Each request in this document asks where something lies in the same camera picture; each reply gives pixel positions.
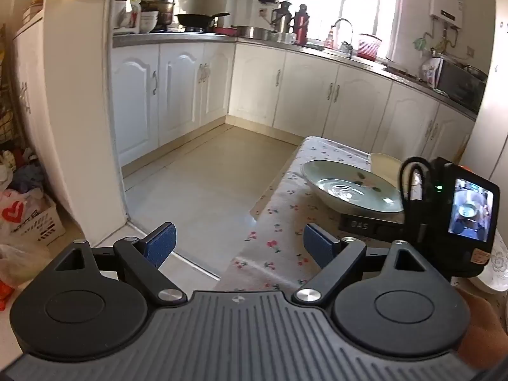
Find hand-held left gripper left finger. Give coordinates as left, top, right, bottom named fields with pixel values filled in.
left=51, top=221, right=188, bottom=307

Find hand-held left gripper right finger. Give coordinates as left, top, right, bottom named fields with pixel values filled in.
left=293, top=223, right=434, bottom=307

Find pale green glazed plate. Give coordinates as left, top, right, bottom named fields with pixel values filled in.
left=300, top=160, right=404, bottom=214

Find white flower print plate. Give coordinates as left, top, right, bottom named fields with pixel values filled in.
left=468, top=228, right=508, bottom=295

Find cream bowl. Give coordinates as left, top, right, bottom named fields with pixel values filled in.
left=370, top=152, right=422, bottom=201

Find stacked white bowls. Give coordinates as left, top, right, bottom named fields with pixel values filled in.
left=139, top=10, right=159, bottom=33

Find person's right hand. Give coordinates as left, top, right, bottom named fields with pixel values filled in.
left=452, top=284, right=508, bottom=364

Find cherry print tablecloth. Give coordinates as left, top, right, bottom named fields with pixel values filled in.
left=216, top=136, right=477, bottom=298

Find black microwave oven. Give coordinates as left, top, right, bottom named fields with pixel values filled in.
left=434, top=59, right=488, bottom=112

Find white refrigerator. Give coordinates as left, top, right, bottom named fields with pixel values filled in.
left=468, top=0, right=508, bottom=203

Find clear plastic bag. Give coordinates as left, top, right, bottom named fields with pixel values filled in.
left=0, top=244, right=40, bottom=286

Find red and white plastic bag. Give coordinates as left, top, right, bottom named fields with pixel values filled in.
left=0, top=188, right=44, bottom=243

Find printed snack bag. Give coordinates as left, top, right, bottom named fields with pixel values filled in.
left=420, top=56, right=444, bottom=87

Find pile of clothes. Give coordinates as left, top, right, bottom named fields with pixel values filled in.
left=0, top=149, right=44, bottom=195

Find white kitchen base cabinets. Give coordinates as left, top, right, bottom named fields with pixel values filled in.
left=111, top=42, right=477, bottom=167

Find pink plastic basket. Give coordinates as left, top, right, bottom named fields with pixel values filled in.
left=357, top=34, right=383, bottom=61

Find white cupboard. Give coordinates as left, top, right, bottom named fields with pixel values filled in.
left=11, top=18, right=54, bottom=167

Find chrome faucet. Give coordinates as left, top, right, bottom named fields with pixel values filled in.
left=332, top=18, right=355, bottom=57

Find red thermos flask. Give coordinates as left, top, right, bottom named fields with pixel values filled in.
left=293, top=4, right=310, bottom=46

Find steel basin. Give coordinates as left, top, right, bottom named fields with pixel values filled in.
left=231, top=25, right=278, bottom=41

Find black frying pan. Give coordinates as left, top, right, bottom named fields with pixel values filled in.
left=175, top=12, right=231, bottom=32

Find silver thermos jug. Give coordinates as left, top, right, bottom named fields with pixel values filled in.
left=271, top=1, right=293, bottom=33

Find white utensil holder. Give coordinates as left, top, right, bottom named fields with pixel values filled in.
left=114, top=0, right=139, bottom=29

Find lidded cooking pot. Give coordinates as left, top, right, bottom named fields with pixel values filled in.
left=138, top=0, right=176, bottom=28

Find kitchen window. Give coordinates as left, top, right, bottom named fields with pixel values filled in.
left=283, top=0, right=399, bottom=60

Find black cable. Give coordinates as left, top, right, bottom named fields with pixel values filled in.
left=399, top=156, right=435, bottom=247

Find black wire rack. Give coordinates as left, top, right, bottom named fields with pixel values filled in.
left=0, top=24, right=24, bottom=151

